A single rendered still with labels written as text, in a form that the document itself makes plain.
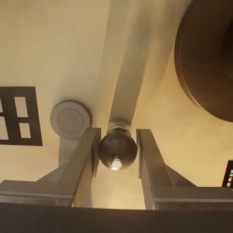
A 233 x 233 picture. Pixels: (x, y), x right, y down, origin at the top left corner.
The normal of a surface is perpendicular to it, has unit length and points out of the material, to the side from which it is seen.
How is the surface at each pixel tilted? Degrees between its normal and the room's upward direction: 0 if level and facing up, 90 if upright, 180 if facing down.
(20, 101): 90
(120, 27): 90
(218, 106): 90
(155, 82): 90
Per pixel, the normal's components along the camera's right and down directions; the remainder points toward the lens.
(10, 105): -0.04, 0.29
